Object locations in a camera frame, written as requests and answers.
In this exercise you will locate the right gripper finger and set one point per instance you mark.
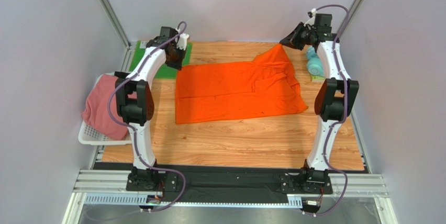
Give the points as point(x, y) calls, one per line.
point(296, 45)
point(292, 38)

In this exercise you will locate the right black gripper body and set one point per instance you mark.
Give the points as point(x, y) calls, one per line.
point(297, 36)

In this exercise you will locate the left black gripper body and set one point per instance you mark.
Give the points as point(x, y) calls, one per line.
point(176, 60)

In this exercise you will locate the orange t shirt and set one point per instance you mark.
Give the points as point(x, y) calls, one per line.
point(265, 86)

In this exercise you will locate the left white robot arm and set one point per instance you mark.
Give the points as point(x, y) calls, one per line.
point(135, 104)

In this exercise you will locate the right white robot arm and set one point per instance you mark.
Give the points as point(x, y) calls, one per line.
point(333, 104)

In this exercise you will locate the colourful book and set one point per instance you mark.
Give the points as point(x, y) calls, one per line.
point(317, 78)

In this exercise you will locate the black t shirt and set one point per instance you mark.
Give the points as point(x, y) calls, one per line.
point(121, 75)

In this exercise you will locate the pink t shirt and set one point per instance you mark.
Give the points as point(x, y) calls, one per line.
point(96, 113)

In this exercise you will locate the white plastic basket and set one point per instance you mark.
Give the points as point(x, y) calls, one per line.
point(88, 135)

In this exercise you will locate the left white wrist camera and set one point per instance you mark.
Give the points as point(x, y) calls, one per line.
point(182, 41)

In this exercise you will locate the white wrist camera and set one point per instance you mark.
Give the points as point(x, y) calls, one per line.
point(182, 41)
point(311, 15)

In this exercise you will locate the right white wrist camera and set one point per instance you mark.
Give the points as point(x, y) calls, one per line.
point(311, 15)

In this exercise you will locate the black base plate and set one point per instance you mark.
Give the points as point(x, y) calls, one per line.
point(211, 184)

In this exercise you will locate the aluminium frame rail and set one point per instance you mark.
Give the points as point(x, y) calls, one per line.
point(358, 197)

